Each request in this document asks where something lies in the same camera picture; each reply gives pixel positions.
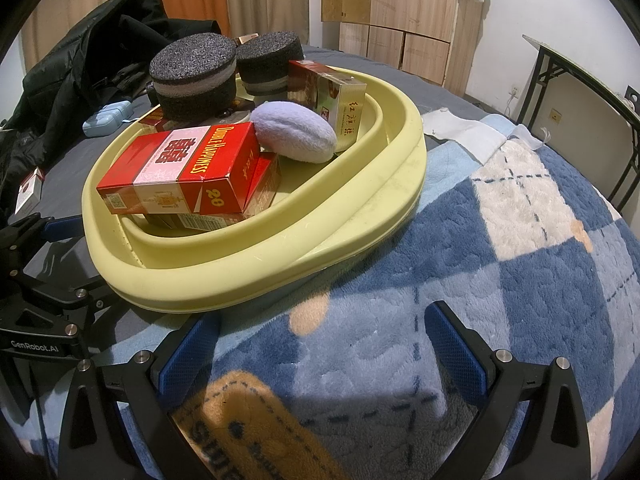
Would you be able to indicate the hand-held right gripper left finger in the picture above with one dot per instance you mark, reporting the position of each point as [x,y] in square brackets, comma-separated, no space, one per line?
[187,355]

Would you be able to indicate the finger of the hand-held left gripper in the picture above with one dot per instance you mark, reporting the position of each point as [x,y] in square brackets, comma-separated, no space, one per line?
[65,297]
[60,227]

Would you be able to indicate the white cloth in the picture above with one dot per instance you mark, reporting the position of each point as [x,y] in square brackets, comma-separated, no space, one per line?
[465,130]

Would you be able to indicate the black frame folding table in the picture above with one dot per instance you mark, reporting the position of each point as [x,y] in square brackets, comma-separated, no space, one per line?
[565,62]

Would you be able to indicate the small copper coloured box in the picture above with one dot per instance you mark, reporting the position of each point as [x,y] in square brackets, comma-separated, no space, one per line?
[245,39]

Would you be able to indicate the light blue case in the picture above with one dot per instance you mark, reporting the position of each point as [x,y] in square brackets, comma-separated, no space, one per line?
[105,120]

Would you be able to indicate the blue checked fleece blanket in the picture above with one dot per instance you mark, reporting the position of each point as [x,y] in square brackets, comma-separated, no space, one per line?
[450,260]

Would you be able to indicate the purple plush pad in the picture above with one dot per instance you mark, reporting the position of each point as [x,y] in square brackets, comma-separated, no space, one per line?
[295,130]

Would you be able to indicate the small red white box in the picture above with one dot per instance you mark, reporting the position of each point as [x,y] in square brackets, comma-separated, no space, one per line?
[30,190]

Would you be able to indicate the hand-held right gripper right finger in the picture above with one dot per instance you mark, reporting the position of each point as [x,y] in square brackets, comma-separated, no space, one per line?
[455,350]

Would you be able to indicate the white wall outlet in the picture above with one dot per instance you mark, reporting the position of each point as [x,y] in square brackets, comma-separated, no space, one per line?
[554,116]
[512,91]

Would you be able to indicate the red orange cigarette box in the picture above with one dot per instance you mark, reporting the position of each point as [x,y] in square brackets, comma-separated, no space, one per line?
[265,180]

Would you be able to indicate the dark red gold box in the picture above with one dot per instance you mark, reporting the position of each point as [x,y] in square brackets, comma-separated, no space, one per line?
[340,110]

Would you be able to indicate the black jacket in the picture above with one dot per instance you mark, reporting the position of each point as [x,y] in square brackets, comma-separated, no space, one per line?
[100,35]

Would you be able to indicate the dark foam disc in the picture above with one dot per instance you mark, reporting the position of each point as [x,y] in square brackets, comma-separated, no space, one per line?
[270,55]
[192,60]

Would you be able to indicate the wooden wardrobe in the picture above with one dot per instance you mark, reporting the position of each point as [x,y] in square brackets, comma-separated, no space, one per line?
[415,0]

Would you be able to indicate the yellow plastic basin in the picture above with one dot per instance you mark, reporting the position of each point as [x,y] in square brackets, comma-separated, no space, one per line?
[350,220]

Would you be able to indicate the red white cigarette box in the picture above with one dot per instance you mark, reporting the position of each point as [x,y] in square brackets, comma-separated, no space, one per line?
[200,160]

